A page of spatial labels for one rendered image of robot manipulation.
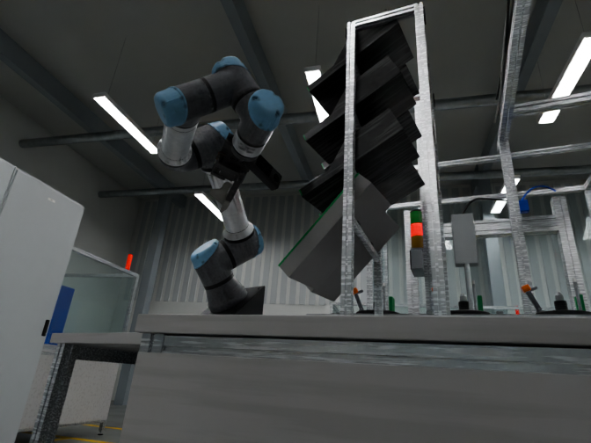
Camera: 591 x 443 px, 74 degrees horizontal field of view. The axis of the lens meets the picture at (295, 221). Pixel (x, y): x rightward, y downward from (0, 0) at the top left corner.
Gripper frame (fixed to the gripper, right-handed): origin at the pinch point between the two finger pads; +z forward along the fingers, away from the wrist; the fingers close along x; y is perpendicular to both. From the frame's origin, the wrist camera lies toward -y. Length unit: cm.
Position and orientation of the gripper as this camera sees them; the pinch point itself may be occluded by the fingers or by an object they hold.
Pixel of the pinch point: (230, 192)
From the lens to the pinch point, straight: 110.9
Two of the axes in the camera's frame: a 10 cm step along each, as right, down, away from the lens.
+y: -8.8, -4.1, -2.3
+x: -2.1, 7.9, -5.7
